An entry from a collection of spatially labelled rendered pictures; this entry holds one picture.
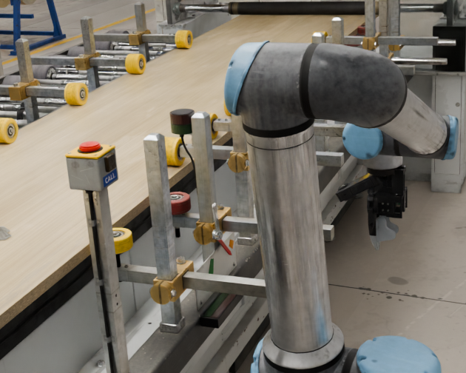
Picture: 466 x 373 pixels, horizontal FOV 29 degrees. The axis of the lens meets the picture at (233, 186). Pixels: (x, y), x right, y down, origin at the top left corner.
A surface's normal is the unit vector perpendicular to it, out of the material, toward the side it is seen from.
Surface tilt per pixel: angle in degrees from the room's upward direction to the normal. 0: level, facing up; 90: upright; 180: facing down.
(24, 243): 0
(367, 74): 66
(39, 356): 90
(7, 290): 0
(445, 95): 90
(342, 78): 72
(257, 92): 93
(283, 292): 99
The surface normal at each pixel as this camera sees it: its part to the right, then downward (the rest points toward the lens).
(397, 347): 0.01, -0.92
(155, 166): -0.36, 0.35
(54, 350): 0.93, 0.07
